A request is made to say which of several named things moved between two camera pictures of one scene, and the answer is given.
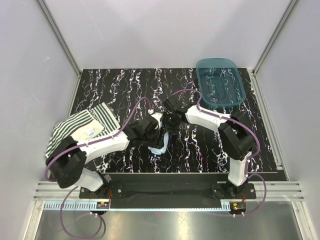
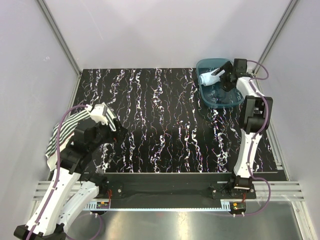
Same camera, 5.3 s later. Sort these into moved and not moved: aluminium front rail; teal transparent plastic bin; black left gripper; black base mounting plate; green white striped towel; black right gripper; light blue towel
Moved: black right gripper; black left gripper; light blue towel
Not moved: green white striped towel; aluminium front rail; black base mounting plate; teal transparent plastic bin
